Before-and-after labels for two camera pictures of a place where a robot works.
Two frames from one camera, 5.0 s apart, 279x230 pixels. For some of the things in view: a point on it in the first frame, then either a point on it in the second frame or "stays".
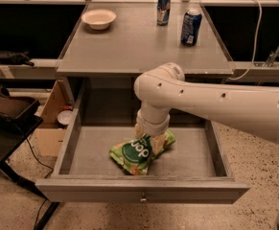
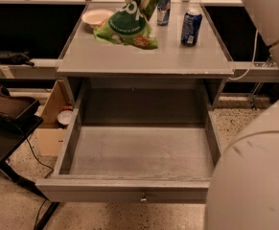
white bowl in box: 63,117 stays
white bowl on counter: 99,19 stays
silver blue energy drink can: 163,12 stays
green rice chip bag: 134,155 → 128,26
